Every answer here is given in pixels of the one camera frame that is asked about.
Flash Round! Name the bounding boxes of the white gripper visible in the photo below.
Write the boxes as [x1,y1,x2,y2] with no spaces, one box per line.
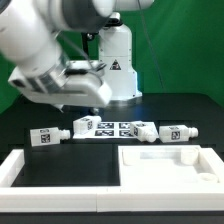
[51,60,112,108]

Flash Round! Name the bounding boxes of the white square tabletop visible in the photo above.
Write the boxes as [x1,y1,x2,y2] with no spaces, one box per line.
[118,145,224,188]

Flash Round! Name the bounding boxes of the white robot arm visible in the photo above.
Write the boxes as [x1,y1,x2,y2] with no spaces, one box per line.
[0,0,154,108]

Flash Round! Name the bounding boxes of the white marker sheet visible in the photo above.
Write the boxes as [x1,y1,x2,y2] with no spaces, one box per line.
[72,121,160,140]

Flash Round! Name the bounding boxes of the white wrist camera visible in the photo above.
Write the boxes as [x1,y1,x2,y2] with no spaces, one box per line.
[8,68,33,91]

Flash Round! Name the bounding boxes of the white U-shaped obstacle wall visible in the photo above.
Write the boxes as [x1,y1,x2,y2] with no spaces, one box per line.
[0,149,224,212]

